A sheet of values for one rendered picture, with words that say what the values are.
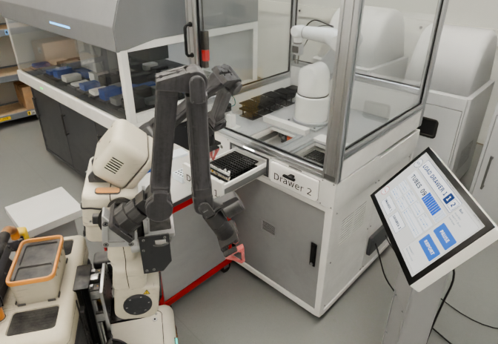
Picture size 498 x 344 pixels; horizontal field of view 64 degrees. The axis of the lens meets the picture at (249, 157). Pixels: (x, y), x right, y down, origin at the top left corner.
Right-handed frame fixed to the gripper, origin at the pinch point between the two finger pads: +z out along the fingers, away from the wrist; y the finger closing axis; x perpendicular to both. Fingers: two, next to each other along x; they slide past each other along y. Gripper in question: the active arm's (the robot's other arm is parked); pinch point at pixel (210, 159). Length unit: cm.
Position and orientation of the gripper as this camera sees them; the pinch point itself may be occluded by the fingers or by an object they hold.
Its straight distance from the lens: 204.9
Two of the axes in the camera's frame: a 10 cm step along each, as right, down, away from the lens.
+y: 7.0, -3.4, 6.3
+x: -7.1, -3.1, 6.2
